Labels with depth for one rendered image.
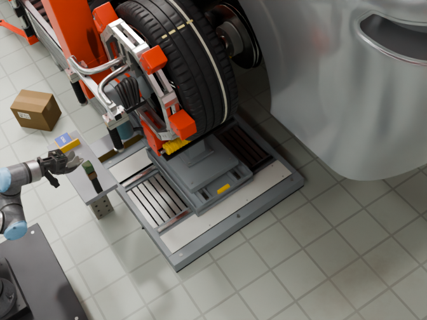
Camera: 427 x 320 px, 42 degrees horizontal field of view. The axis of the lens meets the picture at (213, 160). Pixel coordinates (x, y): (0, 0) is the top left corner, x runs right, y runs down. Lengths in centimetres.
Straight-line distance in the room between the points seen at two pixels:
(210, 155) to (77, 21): 94
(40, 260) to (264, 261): 107
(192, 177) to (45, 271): 84
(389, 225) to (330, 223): 29
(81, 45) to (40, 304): 119
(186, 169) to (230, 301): 70
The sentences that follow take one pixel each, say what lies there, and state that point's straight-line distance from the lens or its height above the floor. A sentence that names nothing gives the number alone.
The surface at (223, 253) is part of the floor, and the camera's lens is 289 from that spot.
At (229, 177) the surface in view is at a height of 15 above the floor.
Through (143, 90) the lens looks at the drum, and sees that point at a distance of 241.
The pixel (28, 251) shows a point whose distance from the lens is 280.
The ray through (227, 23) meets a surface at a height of 92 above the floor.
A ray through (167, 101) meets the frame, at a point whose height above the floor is 96.
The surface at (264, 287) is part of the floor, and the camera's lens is 280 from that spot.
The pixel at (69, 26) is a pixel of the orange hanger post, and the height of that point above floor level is 97.
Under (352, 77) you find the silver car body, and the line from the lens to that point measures 181.
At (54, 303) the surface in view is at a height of 30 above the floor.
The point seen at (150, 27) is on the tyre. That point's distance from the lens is 224.
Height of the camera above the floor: 256
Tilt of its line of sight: 53 degrees down
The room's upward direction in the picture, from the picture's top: 10 degrees counter-clockwise
